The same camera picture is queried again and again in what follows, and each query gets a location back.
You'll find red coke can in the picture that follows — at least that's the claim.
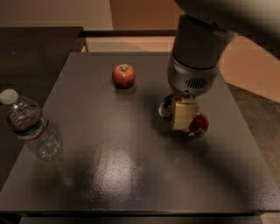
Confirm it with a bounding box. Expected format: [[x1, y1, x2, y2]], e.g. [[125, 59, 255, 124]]
[[158, 94, 209, 138]]

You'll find red apple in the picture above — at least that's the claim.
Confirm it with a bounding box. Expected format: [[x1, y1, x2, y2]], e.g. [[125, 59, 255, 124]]
[[112, 64, 136, 89]]

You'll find clear plastic water bottle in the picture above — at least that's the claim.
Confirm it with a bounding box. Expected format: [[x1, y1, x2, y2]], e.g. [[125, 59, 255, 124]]
[[0, 89, 63, 161]]

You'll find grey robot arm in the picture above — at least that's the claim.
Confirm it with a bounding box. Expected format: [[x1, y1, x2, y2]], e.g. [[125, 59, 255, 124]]
[[167, 0, 280, 131]]

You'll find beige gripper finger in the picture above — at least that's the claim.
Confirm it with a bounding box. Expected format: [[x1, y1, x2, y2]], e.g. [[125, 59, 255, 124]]
[[171, 97, 200, 130]]

